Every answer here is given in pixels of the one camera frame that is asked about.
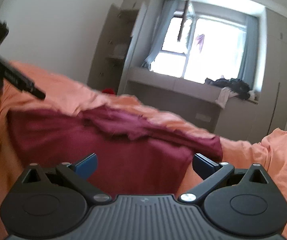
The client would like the dark red garment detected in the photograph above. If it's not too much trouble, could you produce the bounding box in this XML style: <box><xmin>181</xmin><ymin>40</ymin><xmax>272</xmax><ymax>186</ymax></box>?
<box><xmin>7</xmin><ymin>106</ymin><xmax>223</xmax><ymax>196</ymax></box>

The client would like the dark clothes pile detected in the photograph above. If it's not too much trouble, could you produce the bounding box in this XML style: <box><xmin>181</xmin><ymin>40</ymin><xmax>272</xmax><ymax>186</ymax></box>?
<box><xmin>205</xmin><ymin>78</ymin><xmax>250</xmax><ymax>100</ymax></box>

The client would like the orange duvet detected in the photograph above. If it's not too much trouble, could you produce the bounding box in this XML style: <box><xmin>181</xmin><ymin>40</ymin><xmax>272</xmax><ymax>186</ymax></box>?
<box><xmin>0</xmin><ymin>62</ymin><xmax>287</xmax><ymax>239</ymax></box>

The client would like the beige window seat cabinet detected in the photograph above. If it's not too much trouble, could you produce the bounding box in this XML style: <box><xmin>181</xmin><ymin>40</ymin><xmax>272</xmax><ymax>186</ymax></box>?
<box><xmin>124</xmin><ymin>67</ymin><xmax>257</xmax><ymax>140</ymax></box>

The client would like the white hanging cloth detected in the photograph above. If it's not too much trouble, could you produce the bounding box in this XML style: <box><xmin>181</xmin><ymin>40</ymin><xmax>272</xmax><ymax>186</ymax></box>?
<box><xmin>215</xmin><ymin>87</ymin><xmax>239</xmax><ymax>109</ymax></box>

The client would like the tall beige closet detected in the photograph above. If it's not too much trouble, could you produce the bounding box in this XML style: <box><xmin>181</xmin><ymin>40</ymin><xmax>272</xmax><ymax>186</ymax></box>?
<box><xmin>248</xmin><ymin>9</ymin><xmax>287</xmax><ymax>142</ymax></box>

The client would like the red object behind bed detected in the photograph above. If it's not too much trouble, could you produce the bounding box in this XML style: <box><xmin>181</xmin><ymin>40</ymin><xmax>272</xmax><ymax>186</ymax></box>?
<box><xmin>101</xmin><ymin>88</ymin><xmax>116</xmax><ymax>95</ymax></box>

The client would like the right blue-grey curtain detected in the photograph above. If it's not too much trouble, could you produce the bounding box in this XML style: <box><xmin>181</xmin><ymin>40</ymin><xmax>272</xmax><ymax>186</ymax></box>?
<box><xmin>238</xmin><ymin>15</ymin><xmax>259</xmax><ymax>89</ymax></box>

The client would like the blue-grey curtain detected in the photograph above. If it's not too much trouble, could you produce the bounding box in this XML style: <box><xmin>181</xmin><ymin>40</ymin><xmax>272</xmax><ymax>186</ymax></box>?
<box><xmin>141</xmin><ymin>0</ymin><xmax>179</xmax><ymax>70</ymax></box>
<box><xmin>238</xmin><ymin>15</ymin><xmax>259</xmax><ymax>89</ymax></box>

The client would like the open beige wardrobe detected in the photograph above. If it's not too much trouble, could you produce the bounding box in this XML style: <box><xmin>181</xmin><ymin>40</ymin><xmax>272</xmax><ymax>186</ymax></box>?
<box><xmin>87</xmin><ymin>4</ymin><xmax>147</xmax><ymax>93</ymax></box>

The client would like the window with open sash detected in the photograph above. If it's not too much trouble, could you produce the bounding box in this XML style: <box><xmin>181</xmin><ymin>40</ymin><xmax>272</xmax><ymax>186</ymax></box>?
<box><xmin>150</xmin><ymin>1</ymin><xmax>247</xmax><ymax>83</ymax></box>

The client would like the purple garment outside window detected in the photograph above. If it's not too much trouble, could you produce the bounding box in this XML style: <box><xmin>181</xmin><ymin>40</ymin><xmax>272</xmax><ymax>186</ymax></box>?
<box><xmin>196</xmin><ymin>34</ymin><xmax>205</xmax><ymax>52</ymax></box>

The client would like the left blue-grey curtain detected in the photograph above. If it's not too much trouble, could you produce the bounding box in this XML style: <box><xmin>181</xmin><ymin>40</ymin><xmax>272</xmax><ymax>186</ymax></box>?
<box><xmin>141</xmin><ymin>0</ymin><xmax>179</xmax><ymax>70</ymax></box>

